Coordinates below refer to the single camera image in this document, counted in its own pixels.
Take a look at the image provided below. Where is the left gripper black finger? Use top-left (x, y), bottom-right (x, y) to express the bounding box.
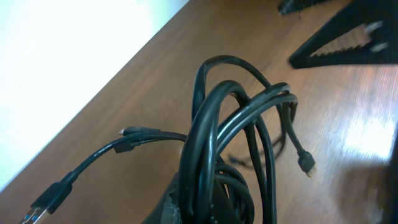
top-left (142, 172), bottom-right (182, 224)

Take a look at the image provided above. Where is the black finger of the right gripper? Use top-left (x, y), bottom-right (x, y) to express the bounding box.
top-left (288, 0), bottom-right (397, 69)
top-left (277, 0), bottom-right (327, 16)

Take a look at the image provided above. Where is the thin black USB cable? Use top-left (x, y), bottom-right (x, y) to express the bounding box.
top-left (18, 55), bottom-right (317, 224)

